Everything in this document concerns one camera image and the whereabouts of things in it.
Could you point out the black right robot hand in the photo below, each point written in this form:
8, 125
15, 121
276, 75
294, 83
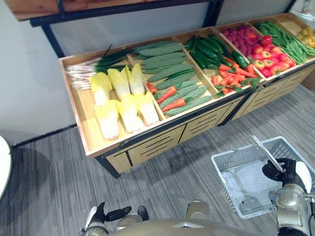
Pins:
290, 172

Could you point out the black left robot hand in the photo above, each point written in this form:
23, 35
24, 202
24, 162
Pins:
99, 214

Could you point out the grey plastic shopping basket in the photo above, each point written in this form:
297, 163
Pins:
242, 177

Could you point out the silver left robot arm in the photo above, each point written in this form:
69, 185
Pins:
96, 230

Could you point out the silver left robot leg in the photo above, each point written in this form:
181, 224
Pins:
129, 220

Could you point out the silver robot leg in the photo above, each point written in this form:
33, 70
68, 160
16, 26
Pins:
129, 220
199, 210

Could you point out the dark left robot foot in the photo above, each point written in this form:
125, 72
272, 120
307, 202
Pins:
143, 212

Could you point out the short wooden produce stand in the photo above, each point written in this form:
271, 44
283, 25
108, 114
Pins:
270, 91

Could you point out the silver robot torso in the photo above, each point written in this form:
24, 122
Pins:
187, 229

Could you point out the long wooden produce stand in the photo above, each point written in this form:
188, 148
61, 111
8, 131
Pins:
157, 145

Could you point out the napa cabbage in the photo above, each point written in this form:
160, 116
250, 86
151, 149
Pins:
147, 108
99, 86
136, 79
108, 120
119, 82
130, 115

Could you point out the silver right robot leg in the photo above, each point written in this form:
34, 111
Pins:
199, 210

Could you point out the white round table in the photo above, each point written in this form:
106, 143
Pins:
4, 167

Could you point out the orange carrot pile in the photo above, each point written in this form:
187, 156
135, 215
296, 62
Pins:
233, 76

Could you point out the red bell pepper pile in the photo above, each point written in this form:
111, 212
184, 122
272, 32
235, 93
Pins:
270, 57

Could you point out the green bitter gourd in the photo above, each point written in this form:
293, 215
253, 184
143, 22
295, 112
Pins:
192, 105
176, 80
189, 87
169, 68
162, 64
165, 58
189, 94
155, 46
162, 50
160, 76

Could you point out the dark green cucumber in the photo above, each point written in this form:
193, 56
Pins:
240, 59
183, 73

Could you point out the green bean pile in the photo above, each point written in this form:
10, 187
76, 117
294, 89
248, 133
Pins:
285, 40

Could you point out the yellow fruit pile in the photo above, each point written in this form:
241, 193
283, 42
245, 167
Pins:
307, 37

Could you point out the pink raspberry pile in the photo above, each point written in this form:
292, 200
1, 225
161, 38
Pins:
240, 39

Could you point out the green pepper pile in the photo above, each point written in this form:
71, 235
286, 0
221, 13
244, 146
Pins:
208, 50

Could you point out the green scallion bunch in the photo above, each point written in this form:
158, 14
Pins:
98, 65

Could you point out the wooden shelf board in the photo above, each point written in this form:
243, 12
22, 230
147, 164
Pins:
73, 6

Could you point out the black metal rack frame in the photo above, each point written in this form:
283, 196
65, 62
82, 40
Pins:
51, 37

